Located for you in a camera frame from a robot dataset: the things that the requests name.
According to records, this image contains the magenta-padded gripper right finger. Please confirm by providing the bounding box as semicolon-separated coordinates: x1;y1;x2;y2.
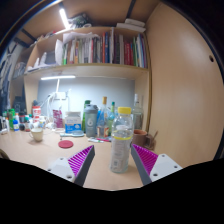
130;143;184;187

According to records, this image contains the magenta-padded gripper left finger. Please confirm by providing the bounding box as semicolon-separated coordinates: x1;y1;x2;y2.
46;144;96;188

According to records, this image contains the clear yellow-capped water bottle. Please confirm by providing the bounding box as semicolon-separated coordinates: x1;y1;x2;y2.
109;106;135;174

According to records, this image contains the flat round red coaster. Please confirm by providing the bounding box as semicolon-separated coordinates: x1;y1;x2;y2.
57;139;74;150

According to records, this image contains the light blue flat case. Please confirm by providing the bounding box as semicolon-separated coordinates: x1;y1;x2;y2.
59;130;85;138

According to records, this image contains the brown ceramic cup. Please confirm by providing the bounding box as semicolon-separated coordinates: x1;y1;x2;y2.
132;129;148;148

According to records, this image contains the cream ceramic mug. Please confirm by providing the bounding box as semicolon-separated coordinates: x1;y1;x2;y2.
28;127;45;143

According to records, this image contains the blue and white carton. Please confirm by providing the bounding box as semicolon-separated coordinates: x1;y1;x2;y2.
64;111;83;134

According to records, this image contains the magenta pouch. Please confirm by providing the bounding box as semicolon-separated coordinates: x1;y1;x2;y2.
52;109;64;129

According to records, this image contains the grey shaker bottle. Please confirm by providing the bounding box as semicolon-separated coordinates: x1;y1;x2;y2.
84;104;99;138

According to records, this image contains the dark green-capped bottle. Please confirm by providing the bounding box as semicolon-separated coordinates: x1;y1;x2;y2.
23;115;32;132

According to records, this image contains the tall clear glass bottle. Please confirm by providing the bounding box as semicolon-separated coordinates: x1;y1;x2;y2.
132;93;144;131

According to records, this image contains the red and white canister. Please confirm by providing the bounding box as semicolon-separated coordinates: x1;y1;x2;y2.
31;105;42;123

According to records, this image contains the clear gold-capped bottle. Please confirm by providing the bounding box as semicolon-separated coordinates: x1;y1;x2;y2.
96;96;110;138

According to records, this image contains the white bottle with blue cap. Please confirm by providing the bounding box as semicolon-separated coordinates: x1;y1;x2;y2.
12;114;20;132

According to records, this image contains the green glass bottle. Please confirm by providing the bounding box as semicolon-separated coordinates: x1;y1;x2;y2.
81;99;92;134

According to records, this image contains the green plastic container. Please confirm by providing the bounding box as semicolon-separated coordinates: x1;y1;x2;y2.
7;108;17;130

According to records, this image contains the slim green-capped bottle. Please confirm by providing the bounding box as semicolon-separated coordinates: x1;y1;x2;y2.
107;101;117;136

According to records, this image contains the white LED desk lamp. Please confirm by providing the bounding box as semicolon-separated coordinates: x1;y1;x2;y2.
40;74;77;95

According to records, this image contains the wooden shelf unit with books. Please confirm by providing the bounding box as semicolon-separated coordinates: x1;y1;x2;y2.
9;24;153;134

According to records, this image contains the ceiling light tube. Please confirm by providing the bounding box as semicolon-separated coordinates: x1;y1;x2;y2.
58;7;71;30

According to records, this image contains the white cable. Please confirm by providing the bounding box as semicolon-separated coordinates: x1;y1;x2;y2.
41;93;56;129

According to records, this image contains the white wall power socket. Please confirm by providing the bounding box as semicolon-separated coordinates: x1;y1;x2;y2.
49;92;68;101

